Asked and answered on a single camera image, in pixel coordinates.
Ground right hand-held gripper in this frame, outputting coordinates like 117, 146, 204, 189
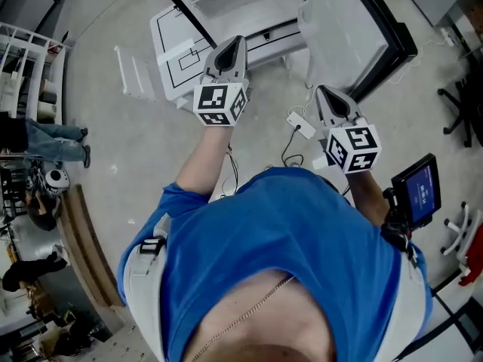
312, 84, 383, 176

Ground white table with black lines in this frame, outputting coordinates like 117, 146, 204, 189
149, 5, 307, 109

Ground black office chair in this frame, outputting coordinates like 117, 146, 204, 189
437, 76, 483, 149

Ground person's left forearm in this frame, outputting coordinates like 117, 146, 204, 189
175, 124, 233, 205

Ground white metal shelf rack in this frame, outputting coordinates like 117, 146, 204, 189
0, 21, 68, 126

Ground gray locker cabinet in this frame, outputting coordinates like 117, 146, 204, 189
96, 314, 152, 362

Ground person's right forearm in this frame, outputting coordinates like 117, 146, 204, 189
345, 170, 392, 228

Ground curved wooden steps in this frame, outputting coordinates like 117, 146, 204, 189
55, 183, 128, 318

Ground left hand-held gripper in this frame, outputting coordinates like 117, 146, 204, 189
192, 35, 252, 128

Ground white office chair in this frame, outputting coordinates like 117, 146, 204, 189
439, 201, 483, 288

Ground white round robot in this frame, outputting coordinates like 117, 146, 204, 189
44, 168, 72, 194

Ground person's blue shirt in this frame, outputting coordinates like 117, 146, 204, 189
117, 166, 433, 362

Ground white step stool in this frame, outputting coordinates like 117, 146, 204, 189
114, 44, 156, 103

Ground gold chain necklace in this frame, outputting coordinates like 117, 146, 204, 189
186, 275, 297, 362

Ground black power cable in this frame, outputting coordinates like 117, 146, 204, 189
280, 125, 305, 167

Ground white power strip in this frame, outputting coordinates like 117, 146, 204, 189
286, 111, 317, 140
439, 27, 459, 48

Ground black monitor blue screen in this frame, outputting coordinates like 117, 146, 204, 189
390, 152, 442, 230

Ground white body harness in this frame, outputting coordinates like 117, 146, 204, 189
123, 215, 429, 362

